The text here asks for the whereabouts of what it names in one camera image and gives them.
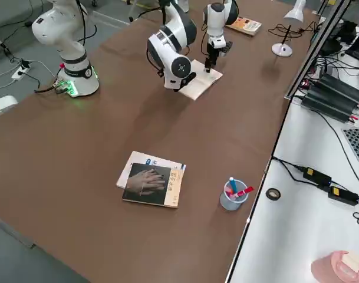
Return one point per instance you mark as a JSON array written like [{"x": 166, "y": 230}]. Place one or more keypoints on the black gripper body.
[
  {"x": 214, "y": 54},
  {"x": 187, "y": 81}
]

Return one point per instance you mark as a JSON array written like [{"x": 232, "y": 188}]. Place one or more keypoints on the red marker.
[{"x": 244, "y": 192}]

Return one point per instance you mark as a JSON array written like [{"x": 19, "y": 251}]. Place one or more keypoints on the orange yellow illustrated book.
[{"x": 247, "y": 25}]

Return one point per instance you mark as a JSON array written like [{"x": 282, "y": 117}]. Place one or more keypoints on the white desk lamp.
[{"x": 282, "y": 50}]

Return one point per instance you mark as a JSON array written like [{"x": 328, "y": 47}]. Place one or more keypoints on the white book blue print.
[{"x": 138, "y": 159}]

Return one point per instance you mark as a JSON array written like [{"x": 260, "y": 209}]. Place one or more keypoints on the dark book with hands cover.
[{"x": 146, "y": 182}]

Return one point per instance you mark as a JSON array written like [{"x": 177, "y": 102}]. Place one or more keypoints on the blue and pink pen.
[{"x": 233, "y": 184}]

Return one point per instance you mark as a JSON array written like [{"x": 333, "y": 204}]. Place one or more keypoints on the black finned power supply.
[{"x": 332, "y": 97}]

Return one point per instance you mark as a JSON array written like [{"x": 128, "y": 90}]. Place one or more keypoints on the translucent blue pen cup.
[{"x": 232, "y": 203}]

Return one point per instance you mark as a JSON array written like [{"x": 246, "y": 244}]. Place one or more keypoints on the black tape roll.
[{"x": 268, "y": 194}]

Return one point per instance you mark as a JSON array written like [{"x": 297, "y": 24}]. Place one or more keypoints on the black power adapter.
[
  {"x": 342, "y": 195},
  {"x": 317, "y": 175}
]

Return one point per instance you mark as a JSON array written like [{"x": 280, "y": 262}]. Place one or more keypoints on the white floor power strip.
[{"x": 20, "y": 73}]

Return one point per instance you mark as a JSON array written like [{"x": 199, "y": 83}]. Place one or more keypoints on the checkered calibration board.
[{"x": 357, "y": 144}]

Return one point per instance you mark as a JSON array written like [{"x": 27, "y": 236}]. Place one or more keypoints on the white box orange label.
[{"x": 2, "y": 106}]

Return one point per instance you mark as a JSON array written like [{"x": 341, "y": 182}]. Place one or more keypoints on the pink plastic container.
[{"x": 335, "y": 268}]

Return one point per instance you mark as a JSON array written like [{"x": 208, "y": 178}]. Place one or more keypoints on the aluminium frame post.
[{"x": 316, "y": 50}]

